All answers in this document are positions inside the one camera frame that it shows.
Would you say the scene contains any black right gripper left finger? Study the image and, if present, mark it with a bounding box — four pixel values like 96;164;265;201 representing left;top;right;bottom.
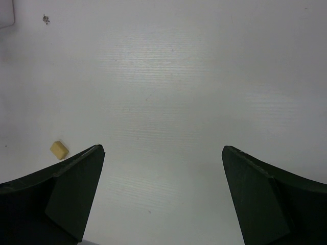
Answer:
1;144;105;244

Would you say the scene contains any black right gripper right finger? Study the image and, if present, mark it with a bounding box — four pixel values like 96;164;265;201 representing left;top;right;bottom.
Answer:
222;146;326;244

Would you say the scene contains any yellow eraser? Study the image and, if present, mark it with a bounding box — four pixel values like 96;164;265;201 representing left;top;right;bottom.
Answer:
50;141;69;160

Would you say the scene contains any white desk organizer container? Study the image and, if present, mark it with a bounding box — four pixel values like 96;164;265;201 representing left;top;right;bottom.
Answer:
0;0;15;29

